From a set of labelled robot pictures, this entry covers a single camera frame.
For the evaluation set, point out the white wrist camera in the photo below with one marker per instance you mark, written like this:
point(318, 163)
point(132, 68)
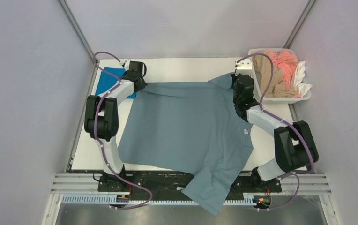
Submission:
point(123, 63)
point(244, 67)

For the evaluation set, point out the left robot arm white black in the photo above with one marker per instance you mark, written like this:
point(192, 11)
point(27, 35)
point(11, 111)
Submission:
point(101, 121)

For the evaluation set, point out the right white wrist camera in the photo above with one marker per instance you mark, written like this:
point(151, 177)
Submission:
point(244, 67)

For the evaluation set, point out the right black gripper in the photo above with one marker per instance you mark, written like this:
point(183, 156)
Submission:
point(237, 84)

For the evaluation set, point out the grey-blue t shirt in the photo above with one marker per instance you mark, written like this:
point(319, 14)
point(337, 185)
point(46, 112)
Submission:
point(190, 127)

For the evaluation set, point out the folded bright blue t shirt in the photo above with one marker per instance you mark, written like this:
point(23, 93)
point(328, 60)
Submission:
point(107, 81)

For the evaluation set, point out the left aluminium frame post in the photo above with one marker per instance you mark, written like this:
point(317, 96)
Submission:
point(77, 29)

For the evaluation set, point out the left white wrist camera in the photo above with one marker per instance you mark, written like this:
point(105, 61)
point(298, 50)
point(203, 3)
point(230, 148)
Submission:
point(123, 63)

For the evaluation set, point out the beige t shirt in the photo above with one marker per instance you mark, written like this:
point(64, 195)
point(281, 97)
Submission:
point(263, 68)

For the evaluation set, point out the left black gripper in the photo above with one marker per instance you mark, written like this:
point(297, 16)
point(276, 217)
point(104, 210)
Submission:
point(143, 84)

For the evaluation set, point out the pink t shirt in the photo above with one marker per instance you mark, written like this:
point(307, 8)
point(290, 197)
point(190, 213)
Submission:
point(285, 64)

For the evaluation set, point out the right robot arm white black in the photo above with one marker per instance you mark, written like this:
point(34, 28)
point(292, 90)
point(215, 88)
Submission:
point(294, 145)

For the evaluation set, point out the white t shirt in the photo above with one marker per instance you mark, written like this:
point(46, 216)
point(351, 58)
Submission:
point(297, 81)

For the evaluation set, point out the aluminium frame post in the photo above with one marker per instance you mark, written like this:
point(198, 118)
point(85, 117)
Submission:
point(77, 29)
point(299, 23)

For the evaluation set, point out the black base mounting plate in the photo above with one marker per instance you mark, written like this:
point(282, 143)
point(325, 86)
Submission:
point(165, 185)

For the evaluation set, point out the right aluminium frame post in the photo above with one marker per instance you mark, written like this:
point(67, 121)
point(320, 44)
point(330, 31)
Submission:
point(299, 23)

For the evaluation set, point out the white slotted cable duct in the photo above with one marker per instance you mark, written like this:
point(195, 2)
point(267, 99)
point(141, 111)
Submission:
point(123, 200)

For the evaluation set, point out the white plastic laundry basket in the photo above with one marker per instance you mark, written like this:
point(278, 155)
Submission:
point(288, 100)

